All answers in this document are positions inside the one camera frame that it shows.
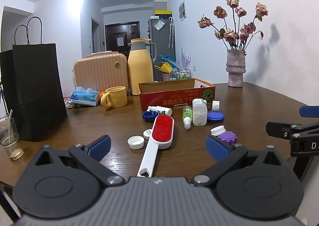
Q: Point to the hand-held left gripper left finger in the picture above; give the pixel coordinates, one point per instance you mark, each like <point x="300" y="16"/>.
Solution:
<point x="99" y="147"/>

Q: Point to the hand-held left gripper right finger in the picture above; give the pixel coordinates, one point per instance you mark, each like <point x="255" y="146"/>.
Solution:
<point x="218" y="150"/>

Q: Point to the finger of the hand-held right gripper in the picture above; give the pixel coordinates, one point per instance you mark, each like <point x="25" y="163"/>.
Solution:
<point x="310" y="111"/>
<point x="276" y="128"/>

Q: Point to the purple ribbed cap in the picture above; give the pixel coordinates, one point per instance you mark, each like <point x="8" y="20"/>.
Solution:
<point x="228" y="138"/>

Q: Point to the blue round lid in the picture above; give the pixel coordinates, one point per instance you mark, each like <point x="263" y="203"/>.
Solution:
<point x="215" y="116"/>

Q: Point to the white pill bottle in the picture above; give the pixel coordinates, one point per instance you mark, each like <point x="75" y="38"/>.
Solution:
<point x="199" y="115"/>

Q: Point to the green spray bottle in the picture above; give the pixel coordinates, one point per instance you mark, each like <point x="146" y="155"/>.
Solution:
<point x="187" y="113"/>

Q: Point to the small white cap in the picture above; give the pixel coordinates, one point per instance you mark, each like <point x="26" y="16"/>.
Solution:
<point x="147" y="133"/>

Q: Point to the blue ribbed cap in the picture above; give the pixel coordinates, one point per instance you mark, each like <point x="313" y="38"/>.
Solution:
<point x="149" y="117"/>

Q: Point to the red and white lint brush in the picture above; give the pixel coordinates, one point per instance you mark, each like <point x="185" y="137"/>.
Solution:
<point x="162" y="130"/>

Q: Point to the orange cardboard box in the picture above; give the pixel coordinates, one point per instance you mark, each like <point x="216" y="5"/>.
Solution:
<point x="174" y="97"/>

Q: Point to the white ribbed cap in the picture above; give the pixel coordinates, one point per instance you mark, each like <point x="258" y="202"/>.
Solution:
<point x="217" y="130"/>

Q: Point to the open white cap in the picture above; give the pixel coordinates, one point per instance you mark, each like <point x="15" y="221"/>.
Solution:
<point x="135" y="142"/>

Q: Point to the white plug adapter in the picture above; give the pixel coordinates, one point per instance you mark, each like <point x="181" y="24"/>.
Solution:
<point x="215" y="105"/>

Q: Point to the blue tissue pack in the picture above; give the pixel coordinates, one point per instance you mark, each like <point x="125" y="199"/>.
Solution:
<point x="83" y="97"/>

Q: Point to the small orange ball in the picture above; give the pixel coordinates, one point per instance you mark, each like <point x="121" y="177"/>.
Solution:
<point x="101" y="94"/>

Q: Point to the yellow mug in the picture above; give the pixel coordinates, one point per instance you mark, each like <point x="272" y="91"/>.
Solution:
<point x="117" y="96"/>

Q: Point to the small white tube bottle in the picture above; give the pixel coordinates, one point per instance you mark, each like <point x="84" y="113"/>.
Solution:
<point x="159" y="110"/>

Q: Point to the pink ceramic vase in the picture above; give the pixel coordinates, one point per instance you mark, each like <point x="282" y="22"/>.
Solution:
<point x="235" y="68"/>

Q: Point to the pink ribbed suitcase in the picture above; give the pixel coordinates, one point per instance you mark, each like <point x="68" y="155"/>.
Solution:
<point x="99" y="73"/>

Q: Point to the black paper bag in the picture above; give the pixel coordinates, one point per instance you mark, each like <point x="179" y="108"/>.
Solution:
<point x="37" y="91"/>

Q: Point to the yellow thermos jug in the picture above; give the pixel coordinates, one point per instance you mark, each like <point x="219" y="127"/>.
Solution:
<point x="140" y="71"/>

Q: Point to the glass cup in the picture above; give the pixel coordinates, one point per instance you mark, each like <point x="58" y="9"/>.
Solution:
<point x="11" y="141"/>

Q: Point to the pink bucket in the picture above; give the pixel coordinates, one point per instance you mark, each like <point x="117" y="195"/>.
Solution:
<point x="166" y="76"/>

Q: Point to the clear drinking straw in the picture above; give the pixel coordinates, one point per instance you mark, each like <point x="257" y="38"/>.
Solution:
<point x="10" y="126"/>

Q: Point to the yellow watering can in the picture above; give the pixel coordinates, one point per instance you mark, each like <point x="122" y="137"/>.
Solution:
<point x="165" y="67"/>

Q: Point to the blue folding rack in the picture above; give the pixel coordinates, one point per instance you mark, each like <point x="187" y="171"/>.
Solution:
<point x="169" y="59"/>

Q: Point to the dried pink roses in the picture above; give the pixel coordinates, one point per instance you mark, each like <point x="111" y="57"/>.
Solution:
<point x="230" y="36"/>

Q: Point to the grey side door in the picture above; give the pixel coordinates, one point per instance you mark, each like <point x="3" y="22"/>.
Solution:
<point x="96" y="36"/>

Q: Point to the dark brown door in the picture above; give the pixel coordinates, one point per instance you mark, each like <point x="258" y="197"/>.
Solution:
<point x="124" y="33"/>

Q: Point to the grey refrigerator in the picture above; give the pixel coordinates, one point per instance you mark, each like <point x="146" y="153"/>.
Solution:
<point x="162" y="41"/>

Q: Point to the hanging white umbrellas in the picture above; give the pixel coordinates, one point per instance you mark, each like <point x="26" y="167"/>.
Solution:
<point x="171" y="31"/>

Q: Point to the plastic pouch on refrigerator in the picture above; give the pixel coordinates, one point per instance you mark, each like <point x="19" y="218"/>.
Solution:
<point x="159" y="24"/>

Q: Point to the yellow box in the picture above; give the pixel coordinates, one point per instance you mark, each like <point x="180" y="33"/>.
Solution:
<point x="163" y="13"/>

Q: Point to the purple flower wall sticker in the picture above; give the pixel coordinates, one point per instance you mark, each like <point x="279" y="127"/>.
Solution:
<point x="185" y="58"/>

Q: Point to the white wall panel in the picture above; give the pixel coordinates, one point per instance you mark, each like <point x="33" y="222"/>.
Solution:
<point x="183" y="11"/>

